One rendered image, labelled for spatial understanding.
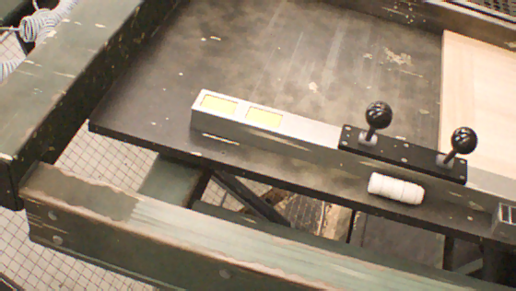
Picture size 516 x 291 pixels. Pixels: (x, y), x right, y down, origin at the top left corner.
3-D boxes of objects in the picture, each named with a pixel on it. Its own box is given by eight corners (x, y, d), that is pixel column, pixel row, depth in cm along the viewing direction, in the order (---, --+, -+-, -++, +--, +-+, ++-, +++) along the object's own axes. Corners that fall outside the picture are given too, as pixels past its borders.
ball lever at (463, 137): (451, 180, 87) (479, 153, 75) (427, 173, 88) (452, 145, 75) (455, 157, 88) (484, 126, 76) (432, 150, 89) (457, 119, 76)
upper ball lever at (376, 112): (375, 158, 89) (392, 127, 76) (350, 151, 89) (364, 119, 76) (381, 134, 90) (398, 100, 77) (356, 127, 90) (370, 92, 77)
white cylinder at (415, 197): (366, 195, 87) (417, 210, 86) (371, 181, 85) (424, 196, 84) (369, 181, 89) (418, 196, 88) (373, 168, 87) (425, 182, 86)
